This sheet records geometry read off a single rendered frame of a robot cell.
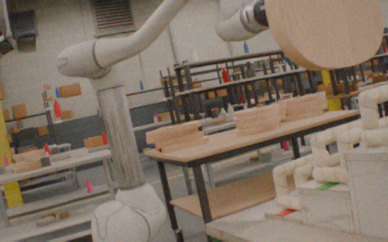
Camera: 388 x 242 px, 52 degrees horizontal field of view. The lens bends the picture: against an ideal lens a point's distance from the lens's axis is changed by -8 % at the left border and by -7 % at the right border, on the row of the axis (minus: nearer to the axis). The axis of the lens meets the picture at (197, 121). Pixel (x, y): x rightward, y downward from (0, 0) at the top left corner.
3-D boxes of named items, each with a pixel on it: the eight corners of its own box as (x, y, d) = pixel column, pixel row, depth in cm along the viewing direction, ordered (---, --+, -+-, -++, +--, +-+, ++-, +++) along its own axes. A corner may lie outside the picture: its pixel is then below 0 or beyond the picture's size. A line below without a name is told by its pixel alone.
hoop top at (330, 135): (318, 149, 92) (315, 135, 91) (309, 148, 94) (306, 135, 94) (373, 129, 101) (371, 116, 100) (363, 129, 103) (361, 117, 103)
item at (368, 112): (376, 148, 77) (367, 99, 76) (363, 148, 80) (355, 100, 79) (385, 143, 78) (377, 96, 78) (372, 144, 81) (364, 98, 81)
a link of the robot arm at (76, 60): (89, 34, 133) (110, 36, 145) (46, 47, 138) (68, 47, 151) (95, 73, 133) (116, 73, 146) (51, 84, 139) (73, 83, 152)
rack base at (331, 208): (356, 234, 81) (350, 191, 80) (301, 224, 95) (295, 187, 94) (425, 192, 94) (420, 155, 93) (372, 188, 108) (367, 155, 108)
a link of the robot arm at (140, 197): (116, 250, 153) (141, 230, 174) (155, 248, 148) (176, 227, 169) (69, 47, 150) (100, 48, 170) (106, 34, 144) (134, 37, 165)
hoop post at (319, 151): (324, 183, 91) (317, 142, 91) (314, 182, 94) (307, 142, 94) (333, 179, 93) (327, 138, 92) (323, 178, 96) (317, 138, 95)
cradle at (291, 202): (302, 213, 98) (300, 201, 98) (272, 208, 108) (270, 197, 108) (312, 208, 100) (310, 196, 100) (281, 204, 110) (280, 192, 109)
